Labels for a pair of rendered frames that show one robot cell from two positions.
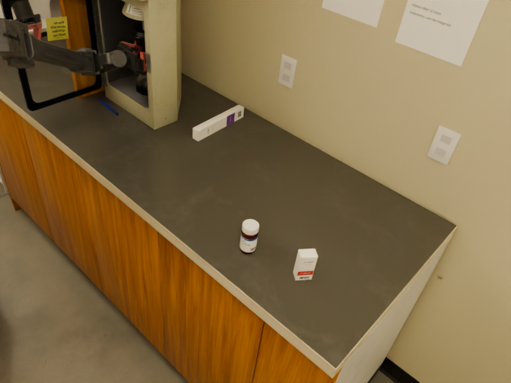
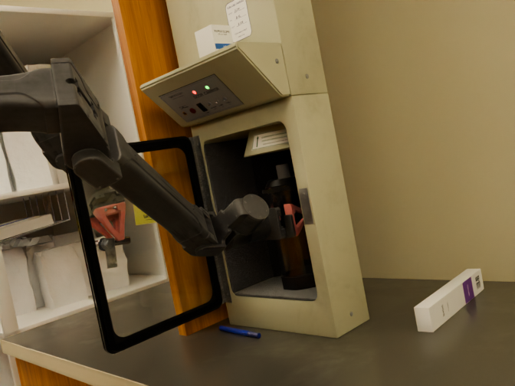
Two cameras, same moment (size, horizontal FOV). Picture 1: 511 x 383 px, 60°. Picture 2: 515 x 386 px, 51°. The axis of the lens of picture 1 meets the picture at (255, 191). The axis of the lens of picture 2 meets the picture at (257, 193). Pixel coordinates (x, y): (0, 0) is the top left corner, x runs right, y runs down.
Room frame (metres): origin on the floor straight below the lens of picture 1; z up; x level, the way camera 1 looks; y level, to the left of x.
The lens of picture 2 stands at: (0.39, 0.34, 1.30)
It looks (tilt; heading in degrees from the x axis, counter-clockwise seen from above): 3 degrees down; 9
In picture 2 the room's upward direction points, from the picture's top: 11 degrees counter-clockwise
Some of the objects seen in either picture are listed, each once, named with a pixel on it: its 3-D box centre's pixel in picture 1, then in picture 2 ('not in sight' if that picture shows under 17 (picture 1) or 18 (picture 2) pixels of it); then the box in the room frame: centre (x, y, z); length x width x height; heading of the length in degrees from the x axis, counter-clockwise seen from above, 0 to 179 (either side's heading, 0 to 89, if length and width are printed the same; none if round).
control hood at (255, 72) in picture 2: not in sight; (209, 89); (1.46, 0.57, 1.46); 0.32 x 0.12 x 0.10; 53
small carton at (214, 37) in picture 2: not in sight; (214, 44); (1.43, 0.54, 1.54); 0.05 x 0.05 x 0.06; 54
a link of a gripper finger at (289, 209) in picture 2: (144, 58); (290, 218); (1.52, 0.47, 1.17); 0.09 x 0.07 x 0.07; 142
